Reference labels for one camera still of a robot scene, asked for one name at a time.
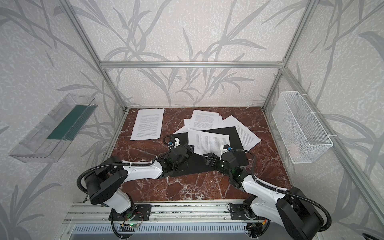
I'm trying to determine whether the left electronics board with wires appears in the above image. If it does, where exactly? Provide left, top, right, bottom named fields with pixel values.
left=110, top=209, right=141, bottom=240

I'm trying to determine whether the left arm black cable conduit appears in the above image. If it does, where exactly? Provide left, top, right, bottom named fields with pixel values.
left=76, top=134, right=178, bottom=196

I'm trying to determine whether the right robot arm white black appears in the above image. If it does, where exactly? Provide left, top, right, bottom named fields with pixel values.
left=204, top=151, right=332, bottom=240

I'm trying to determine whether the aluminium cage frame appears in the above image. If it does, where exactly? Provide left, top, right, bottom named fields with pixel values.
left=59, top=1, right=384, bottom=224

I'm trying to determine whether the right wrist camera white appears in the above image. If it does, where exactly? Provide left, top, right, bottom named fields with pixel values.
left=220, top=145, right=233, bottom=155

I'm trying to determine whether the white paper under centre stack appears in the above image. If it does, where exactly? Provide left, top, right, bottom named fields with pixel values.
left=174, top=116, right=223, bottom=134

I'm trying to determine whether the aluminium front rail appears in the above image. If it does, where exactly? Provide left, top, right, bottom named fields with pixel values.
left=63, top=199, right=244, bottom=224

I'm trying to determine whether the clear plastic wall tray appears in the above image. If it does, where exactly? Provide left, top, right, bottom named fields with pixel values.
left=9, top=94, right=97, bottom=163

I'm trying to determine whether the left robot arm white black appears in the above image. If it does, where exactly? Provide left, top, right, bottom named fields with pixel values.
left=77, top=144, right=194, bottom=215

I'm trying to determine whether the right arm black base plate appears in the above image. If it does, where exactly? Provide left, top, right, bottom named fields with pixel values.
left=227, top=203, right=257, bottom=221

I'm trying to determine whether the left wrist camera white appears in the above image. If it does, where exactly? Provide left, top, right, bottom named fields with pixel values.
left=168, top=138, right=180, bottom=150

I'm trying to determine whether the electronics board with wires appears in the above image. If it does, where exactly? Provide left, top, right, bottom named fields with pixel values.
left=110, top=209, right=141, bottom=240
left=244, top=219, right=271, bottom=240

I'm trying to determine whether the white printed paper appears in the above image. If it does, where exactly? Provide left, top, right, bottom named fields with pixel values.
left=188, top=129, right=230, bottom=157
left=218, top=116, right=261, bottom=151
left=130, top=109, right=165, bottom=141
left=189, top=110, right=220, bottom=130

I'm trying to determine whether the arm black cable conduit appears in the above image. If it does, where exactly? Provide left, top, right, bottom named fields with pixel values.
left=230, top=149, right=333, bottom=233
left=76, top=134, right=178, bottom=196

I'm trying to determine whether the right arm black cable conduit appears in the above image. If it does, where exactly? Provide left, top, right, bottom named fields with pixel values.
left=230, top=149, right=333, bottom=233

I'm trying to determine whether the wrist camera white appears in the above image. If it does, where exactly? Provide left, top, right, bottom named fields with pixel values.
left=168, top=138, right=180, bottom=150
left=220, top=145, right=233, bottom=155

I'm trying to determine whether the right electronics board with wires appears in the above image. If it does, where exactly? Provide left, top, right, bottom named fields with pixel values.
left=244, top=219, right=271, bottom=240

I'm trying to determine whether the white wire mesh basket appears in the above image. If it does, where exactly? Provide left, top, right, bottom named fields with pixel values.
left=272, top=91, right=334, bottom=164

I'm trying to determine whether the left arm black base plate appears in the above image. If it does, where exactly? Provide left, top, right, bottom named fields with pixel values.
left=108, top=204, right=152, bottom=221

